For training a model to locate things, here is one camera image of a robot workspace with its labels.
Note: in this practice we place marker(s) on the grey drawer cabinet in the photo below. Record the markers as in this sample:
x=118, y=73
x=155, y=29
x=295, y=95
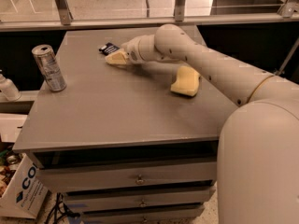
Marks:
x=108, y=115

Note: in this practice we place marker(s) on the middle grey drawer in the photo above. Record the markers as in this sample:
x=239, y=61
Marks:
x=140, y=198

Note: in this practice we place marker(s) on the white cardboard box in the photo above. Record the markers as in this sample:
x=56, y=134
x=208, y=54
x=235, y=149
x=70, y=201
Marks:
x=24, y=194

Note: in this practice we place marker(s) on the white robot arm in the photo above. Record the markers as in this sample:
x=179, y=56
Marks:
x=258, y=152

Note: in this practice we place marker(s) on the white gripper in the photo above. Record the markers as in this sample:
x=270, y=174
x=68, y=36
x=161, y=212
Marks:
x=132, y=52

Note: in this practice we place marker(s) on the bottom grey drawer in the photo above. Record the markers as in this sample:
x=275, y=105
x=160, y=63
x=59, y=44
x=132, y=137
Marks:
x=144, y=216

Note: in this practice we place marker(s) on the metal window frame rail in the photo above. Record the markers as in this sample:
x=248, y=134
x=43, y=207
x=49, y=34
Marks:
x=30, y=15

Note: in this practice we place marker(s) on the silver drink can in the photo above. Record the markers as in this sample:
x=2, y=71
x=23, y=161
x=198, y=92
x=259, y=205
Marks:
x=49, y=67

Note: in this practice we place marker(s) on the white plastic bottle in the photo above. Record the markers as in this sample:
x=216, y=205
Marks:
x=9, y=89

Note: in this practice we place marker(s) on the yellow sponge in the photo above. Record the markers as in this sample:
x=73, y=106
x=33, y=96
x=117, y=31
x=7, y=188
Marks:
x=187, y=81

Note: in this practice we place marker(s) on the top grey drawer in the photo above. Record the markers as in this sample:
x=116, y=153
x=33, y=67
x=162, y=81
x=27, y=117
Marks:
x=128, y=175

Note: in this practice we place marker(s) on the grey drawer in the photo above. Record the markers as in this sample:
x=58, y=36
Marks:
x=128, y=175
x=140, y=198
x=144, y=216

